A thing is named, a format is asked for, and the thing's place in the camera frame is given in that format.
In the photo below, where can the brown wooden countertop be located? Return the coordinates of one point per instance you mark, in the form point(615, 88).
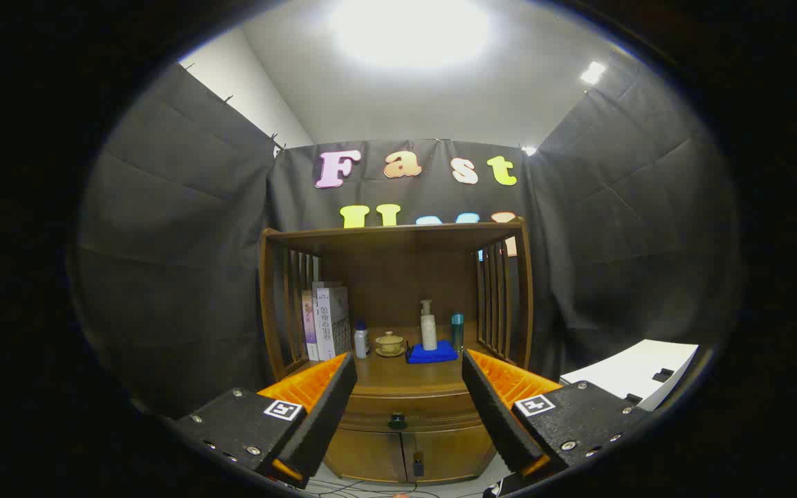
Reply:
point(405, 377)

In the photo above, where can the brown wooden cabinet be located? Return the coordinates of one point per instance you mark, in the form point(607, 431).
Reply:
point(405, 277)

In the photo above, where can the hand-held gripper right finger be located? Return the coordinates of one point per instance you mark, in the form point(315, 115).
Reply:
point(495, 422)

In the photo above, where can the black drawer knob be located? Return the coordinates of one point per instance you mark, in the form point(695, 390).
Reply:
point(397, 420)

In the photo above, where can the black backdrop cloth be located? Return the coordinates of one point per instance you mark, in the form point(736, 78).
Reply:
point(184, 242)

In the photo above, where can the yellow lidded teacup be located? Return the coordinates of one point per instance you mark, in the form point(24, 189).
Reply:
point(389, 342)

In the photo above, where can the brown wooden drawer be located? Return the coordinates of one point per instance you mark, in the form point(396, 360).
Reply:
point(385, 404)

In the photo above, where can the white bottle blue cap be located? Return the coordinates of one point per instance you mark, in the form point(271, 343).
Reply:
point(362, 342)

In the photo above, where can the small ceiling light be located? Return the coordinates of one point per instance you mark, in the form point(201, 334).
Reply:
point(593, 72)

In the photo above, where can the white patterned book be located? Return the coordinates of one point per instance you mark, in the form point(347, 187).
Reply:
point(333, 321)

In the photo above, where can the large ceiling light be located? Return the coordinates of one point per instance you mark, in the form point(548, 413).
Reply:
point(409, 31)

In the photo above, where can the blue transparent bottle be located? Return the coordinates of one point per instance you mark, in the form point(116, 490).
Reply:
point(457, 332)

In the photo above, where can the purple white book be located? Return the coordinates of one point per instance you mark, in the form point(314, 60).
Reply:
point(309, 325)

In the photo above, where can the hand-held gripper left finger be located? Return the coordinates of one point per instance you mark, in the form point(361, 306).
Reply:
point(326, 422)

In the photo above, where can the white pump bottle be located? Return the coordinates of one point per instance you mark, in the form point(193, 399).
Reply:
point(429, 332)

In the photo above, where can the blue folded cloth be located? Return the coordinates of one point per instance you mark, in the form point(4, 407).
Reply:
point(433, 355)

